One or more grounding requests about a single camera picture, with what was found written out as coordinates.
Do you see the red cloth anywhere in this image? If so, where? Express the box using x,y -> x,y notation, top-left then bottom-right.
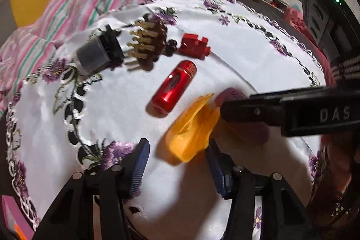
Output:
284,5 -> 335,83

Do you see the purple oval soap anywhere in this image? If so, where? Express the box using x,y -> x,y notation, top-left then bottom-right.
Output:
213,87 -> 271,145

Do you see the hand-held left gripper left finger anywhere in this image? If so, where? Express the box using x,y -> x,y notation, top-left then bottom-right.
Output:
32,138 -> 150,240

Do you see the white floral embroidered tablecloth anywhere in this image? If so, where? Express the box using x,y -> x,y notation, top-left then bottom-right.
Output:
6,0 -> 329,240

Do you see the red notched block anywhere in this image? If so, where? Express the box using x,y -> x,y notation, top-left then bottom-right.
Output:
179,33 -> 211,61

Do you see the pink rimmed white tray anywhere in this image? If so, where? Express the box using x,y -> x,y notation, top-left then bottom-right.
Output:
1,194 -> 35,240

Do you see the orange plastic piece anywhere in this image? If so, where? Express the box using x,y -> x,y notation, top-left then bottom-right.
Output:
164,93 -> 221,164

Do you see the brown wooden peg puzzle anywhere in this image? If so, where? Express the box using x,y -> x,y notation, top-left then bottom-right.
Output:
124,19 -> 178,72

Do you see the black brush with clear cap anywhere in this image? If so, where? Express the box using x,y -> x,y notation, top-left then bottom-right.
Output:
74,25 -> 125,74

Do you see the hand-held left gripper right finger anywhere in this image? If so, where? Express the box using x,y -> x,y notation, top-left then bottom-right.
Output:
205,139 -> 320,240

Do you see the person's right hand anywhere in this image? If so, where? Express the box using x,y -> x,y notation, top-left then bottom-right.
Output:
322,132 -> 360,195

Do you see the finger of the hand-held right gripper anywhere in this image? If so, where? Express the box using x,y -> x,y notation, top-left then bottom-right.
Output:
219,98 -> 284,128
249,86 -> 328,101

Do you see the red metallic cylinder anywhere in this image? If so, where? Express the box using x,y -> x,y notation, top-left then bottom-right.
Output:
150,60 -> 197,118

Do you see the pink green striped cloth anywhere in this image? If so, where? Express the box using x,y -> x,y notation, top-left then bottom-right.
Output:
0,0 -> 211,117

